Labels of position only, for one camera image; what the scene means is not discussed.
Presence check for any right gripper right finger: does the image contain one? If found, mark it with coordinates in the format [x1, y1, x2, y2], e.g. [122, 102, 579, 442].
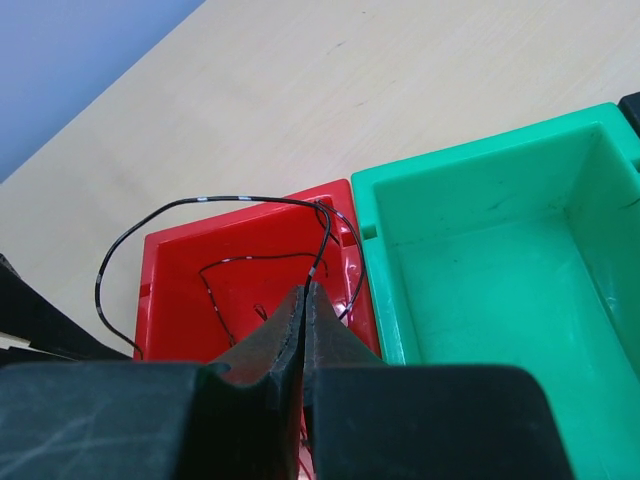
[302, 282, 385, 479]

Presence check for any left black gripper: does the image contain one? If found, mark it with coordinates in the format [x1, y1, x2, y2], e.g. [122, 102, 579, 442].
[1, 257, 130, 363]

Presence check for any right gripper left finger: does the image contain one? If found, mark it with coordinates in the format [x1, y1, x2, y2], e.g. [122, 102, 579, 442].
[208, 286, 305, 479]

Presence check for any thin black wire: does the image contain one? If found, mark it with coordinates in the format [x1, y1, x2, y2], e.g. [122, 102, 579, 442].
[94, 194, 366, 361]

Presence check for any red storage bin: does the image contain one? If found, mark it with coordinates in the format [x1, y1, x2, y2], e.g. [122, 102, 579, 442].
[135, 179, 380, 362]

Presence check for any green storage bin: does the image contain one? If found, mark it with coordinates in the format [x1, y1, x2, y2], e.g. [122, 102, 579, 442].
[351, 103, 639, 479]

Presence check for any black storage bin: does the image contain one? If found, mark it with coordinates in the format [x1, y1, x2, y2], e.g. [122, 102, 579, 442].
[618, 92, 640, 136]

